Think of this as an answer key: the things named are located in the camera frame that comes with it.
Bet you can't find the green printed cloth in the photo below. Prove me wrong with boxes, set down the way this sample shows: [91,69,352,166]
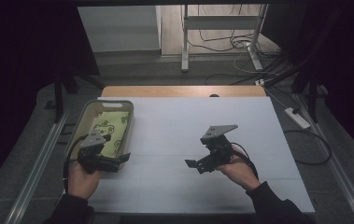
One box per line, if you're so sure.
[91,110,131,158]

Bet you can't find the aluminium rail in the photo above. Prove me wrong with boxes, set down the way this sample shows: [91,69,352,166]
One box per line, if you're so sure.
[292,92,354,224]
[4,111,70,224]

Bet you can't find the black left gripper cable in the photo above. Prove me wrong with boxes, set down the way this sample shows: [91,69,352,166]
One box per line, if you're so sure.
[62,133,89,194]

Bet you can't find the tangle of floor cables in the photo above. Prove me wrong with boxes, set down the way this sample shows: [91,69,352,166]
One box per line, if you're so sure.
[186,4,288,87]

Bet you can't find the white panel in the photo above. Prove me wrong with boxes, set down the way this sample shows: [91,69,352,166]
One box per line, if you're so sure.
[77,5,163,54]

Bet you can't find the black looped floor cable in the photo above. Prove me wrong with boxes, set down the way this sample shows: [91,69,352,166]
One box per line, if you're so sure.
[282,129,333,166]

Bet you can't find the white table mat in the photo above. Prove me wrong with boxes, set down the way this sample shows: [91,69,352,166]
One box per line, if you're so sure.
[85,96,317,215]

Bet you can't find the black metal stand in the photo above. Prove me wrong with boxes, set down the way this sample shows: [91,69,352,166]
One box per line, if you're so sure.
[263,52,328,124]
[51,62,106,124]

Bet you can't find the person's right hand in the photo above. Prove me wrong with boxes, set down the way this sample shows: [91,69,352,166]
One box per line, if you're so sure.
[215,145,262,192]

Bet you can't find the white metal stand frame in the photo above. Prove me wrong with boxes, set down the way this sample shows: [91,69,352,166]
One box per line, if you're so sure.
[180,3,270,74]

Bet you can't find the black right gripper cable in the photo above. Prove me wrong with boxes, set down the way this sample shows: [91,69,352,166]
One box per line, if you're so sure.
[230,142,260,181]

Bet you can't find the beige storage basket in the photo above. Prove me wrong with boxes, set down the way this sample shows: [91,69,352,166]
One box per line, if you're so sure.
[64,99,135,172]

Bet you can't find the person's left hand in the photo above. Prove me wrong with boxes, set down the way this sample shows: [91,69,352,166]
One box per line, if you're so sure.
[67,160,102,201]

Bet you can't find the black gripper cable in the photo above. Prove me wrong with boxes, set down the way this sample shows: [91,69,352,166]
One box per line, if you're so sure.
[62,133,89,194]
[230,142,260,181]

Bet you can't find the white power strip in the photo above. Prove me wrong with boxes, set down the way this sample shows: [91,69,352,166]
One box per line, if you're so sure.
[284,106,312,131]

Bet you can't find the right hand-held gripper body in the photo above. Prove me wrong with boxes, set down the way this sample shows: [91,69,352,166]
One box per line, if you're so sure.
[197,123,239,175]

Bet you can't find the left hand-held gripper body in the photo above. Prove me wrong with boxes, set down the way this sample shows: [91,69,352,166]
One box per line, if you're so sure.
[77,129,120,175]

